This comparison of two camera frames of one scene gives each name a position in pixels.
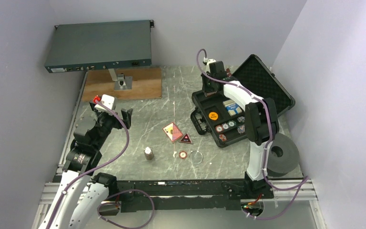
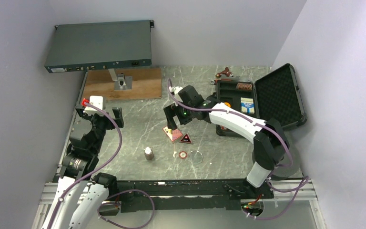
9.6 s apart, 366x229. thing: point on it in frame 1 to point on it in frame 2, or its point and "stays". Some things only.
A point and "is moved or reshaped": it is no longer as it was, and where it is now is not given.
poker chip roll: (206, 94) is moved or reshaped
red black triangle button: (186, 139) stays
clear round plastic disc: (196, 157) stays
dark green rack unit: (100, 46) stays
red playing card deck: (173, 131) stays
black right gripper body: (208, 85) to (184, 114)
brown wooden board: (147, 83) stays
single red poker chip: (183, 154) stays
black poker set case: (225, 119) is moved or reshaped
